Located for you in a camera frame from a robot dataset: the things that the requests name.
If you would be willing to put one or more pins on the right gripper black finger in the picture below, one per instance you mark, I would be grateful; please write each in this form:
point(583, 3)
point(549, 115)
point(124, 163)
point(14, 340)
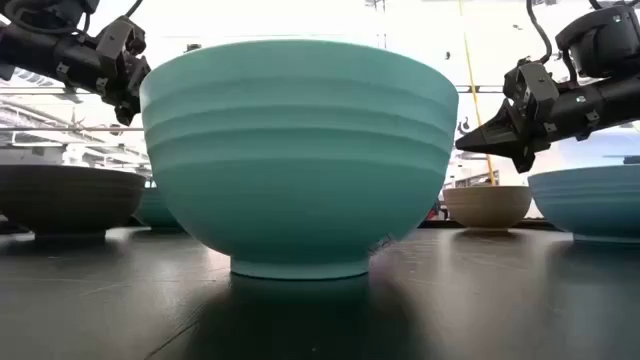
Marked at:
point(495, 150)
point(500, 127)

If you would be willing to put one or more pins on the taupe beige bowl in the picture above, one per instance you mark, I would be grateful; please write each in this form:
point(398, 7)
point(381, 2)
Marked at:
point(487, 206)

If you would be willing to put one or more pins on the blue bowl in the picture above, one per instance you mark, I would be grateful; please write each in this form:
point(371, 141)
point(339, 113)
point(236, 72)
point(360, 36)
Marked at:
point(590, 205)

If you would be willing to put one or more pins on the dark teal bowl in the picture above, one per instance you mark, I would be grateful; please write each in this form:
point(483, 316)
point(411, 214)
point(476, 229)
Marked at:
point(155, 210)

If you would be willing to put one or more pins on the black bowl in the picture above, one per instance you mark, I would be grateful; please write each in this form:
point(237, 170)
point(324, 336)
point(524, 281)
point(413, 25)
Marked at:
point(65, 200)

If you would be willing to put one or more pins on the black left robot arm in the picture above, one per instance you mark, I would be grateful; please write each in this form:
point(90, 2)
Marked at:
point(45, 57)

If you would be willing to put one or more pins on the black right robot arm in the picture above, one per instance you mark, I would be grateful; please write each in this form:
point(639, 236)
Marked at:
point(615, 100)

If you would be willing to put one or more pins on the light aqua ribbed bowl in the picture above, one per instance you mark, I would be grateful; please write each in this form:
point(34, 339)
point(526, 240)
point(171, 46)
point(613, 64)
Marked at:
point(300, 175)

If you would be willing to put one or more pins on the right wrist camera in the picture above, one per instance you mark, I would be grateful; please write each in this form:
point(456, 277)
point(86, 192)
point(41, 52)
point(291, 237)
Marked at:
point(537, 82)

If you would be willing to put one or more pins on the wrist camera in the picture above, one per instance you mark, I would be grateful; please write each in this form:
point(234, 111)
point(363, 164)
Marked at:
point(117, 37)
point(537, 82)

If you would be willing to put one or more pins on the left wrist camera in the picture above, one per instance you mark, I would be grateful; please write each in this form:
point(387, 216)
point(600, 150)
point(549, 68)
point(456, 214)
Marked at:
point(117, 37)

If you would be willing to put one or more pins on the black table edge frame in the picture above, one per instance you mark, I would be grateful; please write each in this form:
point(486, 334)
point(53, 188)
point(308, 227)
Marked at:
point(434, 224)

